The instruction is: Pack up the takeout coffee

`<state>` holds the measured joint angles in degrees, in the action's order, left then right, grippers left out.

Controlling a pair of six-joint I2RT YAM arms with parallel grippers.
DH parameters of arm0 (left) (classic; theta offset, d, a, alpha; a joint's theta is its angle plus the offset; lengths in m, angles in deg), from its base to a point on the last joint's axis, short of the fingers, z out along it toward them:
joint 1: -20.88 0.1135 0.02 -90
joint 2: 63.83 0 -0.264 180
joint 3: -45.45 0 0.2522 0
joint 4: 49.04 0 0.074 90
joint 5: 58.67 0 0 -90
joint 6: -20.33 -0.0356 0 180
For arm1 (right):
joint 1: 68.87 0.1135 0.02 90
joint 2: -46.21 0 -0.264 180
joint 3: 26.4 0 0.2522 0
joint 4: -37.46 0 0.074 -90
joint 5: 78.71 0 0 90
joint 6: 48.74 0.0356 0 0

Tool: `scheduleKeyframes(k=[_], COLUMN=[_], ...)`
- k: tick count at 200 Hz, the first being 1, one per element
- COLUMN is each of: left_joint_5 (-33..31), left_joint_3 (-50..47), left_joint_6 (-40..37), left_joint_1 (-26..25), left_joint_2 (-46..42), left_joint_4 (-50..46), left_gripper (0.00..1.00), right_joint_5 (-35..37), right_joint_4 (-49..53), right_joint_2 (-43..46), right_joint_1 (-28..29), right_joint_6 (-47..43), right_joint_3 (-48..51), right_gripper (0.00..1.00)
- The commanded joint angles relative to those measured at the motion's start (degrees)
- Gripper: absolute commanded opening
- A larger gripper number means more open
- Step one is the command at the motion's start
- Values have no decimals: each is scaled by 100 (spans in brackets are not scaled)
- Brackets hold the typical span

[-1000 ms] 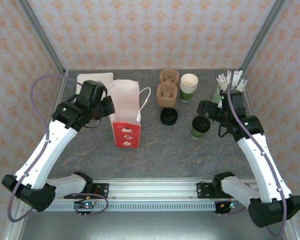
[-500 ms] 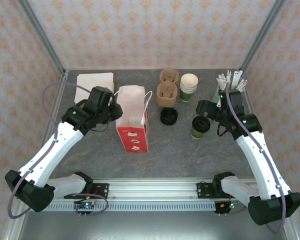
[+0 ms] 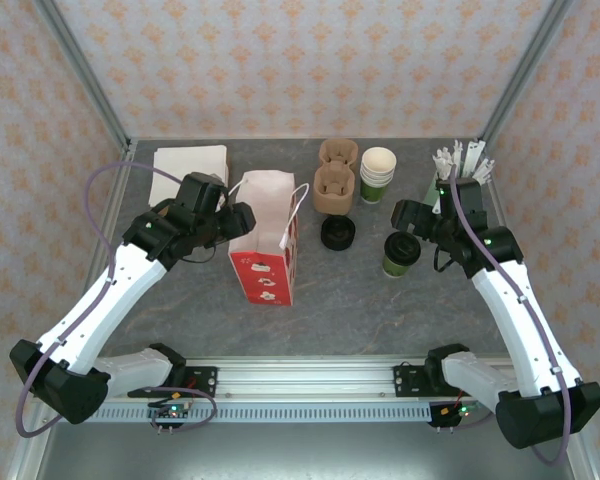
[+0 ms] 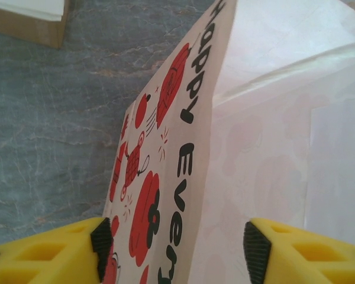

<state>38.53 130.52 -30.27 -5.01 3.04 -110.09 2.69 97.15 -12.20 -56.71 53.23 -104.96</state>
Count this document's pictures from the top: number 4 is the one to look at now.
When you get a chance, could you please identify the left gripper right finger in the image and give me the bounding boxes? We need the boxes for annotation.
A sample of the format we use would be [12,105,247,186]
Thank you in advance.
[243,217,355,284]

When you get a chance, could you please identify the red white paper gift bag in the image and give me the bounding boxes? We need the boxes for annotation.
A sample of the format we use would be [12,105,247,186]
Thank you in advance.
[102,0,355,284]

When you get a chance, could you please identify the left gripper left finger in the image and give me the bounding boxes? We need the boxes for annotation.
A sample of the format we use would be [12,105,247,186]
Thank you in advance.
[0,217,116,284]

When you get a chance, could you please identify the brown cardboard box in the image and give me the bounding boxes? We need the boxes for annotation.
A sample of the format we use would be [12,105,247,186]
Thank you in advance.
[0,0,72,50]

